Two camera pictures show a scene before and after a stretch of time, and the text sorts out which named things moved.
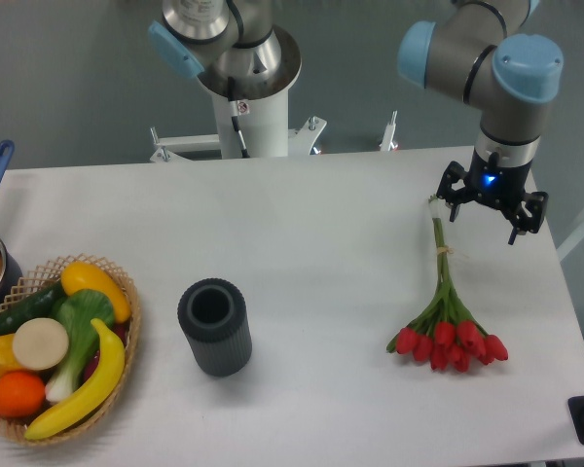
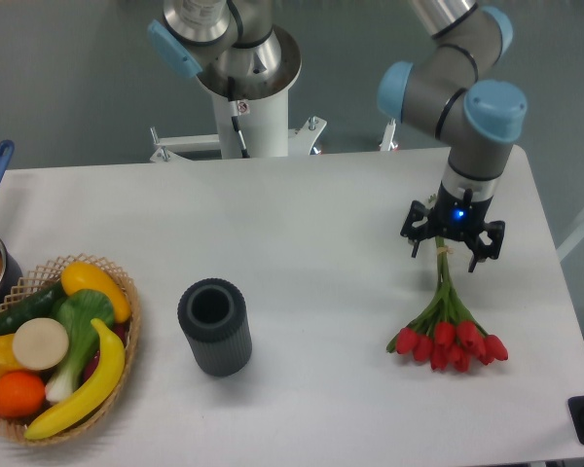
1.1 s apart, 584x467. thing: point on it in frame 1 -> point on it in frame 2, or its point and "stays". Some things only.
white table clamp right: x=301 y=140 stays
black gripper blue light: x=493 y=183 -> x=456 y=218
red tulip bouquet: x=445 y=334 stays
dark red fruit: x=119 y=329 stays
